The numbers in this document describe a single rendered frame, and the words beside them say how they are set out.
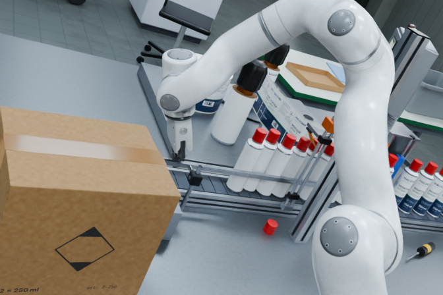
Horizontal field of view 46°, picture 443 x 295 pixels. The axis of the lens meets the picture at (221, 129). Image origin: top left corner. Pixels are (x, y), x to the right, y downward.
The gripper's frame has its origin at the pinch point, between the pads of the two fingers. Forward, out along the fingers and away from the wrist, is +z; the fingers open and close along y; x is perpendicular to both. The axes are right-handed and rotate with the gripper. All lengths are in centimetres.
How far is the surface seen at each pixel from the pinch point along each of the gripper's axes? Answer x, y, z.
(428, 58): -58, -17, -33
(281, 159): -29.9, -2.8, 3.1
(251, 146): -20.4, -2.2, -2.6
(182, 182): -1.0, -1.2, 7.1
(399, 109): -54, -18, -20
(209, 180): -9.8, 1.3, 10.3
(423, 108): -196, 122, 81
